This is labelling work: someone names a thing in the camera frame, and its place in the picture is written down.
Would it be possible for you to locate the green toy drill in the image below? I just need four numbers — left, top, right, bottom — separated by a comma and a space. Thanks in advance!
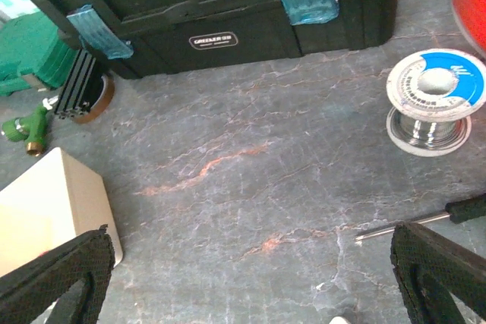
1, 96, 58, 157

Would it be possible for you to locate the black tool box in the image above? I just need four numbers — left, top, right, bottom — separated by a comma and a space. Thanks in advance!
31, 0, 398, 79

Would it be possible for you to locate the green plastic case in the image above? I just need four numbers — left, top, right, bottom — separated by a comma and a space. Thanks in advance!
1, 12, 77, 96

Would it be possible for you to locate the white spring tray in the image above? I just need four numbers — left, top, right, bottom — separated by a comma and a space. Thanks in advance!
1, 147, 123, 275

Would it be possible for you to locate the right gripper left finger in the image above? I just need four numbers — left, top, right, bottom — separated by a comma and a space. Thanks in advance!
1, 225, 115, 323

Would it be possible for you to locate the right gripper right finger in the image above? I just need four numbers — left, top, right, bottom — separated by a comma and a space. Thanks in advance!
390, 222, 485, 323

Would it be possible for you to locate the black battery holder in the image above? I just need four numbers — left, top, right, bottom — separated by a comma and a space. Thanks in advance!
54, 50, 96, 119

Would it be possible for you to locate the brown tape roll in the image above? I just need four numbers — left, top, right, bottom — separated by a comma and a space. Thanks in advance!
73, 74, 115, 124

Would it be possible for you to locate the solder wire spool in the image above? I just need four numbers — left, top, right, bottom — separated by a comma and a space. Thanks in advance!
386, 49, 485, 157

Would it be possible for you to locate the black handled screwdriver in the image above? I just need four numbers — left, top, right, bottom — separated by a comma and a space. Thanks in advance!
354, 193, 485, 244

